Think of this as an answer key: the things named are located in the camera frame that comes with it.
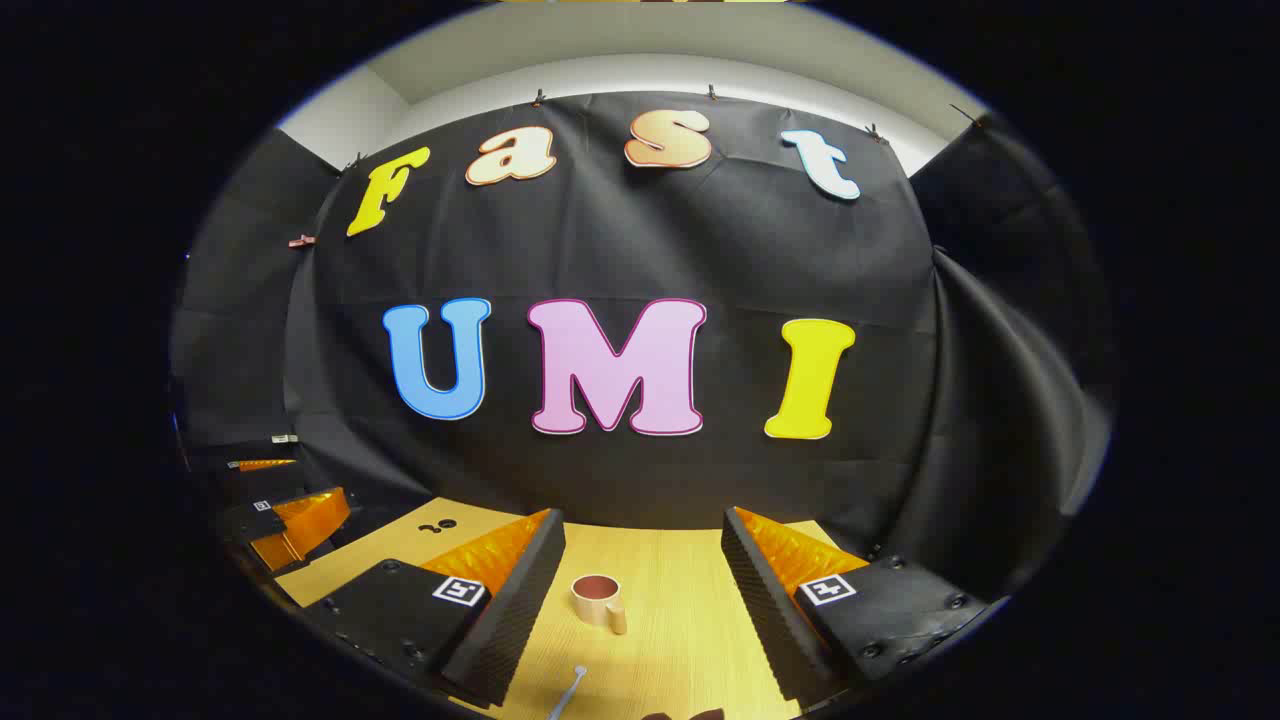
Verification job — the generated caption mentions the black backdrop cloth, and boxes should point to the black backdrop cloth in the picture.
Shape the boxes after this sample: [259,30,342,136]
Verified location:
[170,92,1116,601]

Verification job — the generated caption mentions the wooden desktop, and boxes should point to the wooden desktop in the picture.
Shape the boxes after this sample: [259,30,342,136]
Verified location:
[275,497,871,720]

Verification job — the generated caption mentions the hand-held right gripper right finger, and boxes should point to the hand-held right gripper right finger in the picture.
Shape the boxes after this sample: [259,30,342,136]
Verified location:
[721,506,1001,706]

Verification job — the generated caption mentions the beige cup with brown inside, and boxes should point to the beige cup with brown inside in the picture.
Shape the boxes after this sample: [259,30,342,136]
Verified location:
[571,574,629,636]

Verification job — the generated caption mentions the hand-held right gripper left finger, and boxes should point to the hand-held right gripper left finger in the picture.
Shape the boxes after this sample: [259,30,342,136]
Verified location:
[300,508,567,709]

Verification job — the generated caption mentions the white toothbrush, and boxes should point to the white toothbrush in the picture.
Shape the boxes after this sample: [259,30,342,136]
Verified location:
[545,665,589,720]

